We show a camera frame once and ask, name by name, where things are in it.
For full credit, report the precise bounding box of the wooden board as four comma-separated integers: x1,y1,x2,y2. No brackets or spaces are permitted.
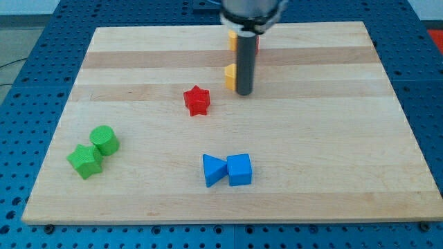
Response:
22,21,442,225

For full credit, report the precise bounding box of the green star block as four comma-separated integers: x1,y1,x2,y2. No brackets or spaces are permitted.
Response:
66,144,103,180

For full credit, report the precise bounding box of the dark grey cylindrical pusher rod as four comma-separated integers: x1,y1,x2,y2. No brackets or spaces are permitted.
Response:
236,32,257,95

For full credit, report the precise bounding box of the red block behind rod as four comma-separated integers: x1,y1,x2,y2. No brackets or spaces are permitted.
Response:
255,36,260,55

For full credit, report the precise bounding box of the yellow block near rod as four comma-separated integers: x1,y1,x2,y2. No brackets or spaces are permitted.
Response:
224,64,237,91

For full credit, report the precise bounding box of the red star block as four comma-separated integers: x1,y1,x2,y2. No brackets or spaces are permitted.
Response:
183,85,210,116

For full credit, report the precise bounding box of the blue cube block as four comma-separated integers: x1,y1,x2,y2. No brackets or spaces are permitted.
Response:
226,154,253,186

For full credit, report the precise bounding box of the green cylinder block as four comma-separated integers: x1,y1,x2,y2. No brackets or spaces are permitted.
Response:
89,125,120,156

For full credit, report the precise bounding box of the black cable at left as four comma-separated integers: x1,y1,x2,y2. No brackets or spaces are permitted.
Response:
0,57,28,87

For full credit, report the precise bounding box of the blue triangle block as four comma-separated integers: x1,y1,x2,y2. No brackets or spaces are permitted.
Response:
202,154,228,187

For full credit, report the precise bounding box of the yellow block at top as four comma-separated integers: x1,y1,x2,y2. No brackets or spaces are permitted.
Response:
228,30,237,52

